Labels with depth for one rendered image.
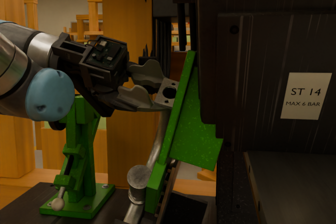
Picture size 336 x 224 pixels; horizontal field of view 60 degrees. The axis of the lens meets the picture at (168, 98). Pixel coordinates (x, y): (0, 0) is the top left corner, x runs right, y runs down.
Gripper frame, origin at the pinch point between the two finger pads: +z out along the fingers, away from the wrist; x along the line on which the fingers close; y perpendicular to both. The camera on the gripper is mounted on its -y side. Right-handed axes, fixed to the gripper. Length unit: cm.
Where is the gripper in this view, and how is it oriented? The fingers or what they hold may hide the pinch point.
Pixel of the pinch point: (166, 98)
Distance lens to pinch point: 51.4
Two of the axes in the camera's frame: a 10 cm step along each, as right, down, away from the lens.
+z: 9.5, 2.9, -1.3
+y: 0.6, -5.7, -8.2
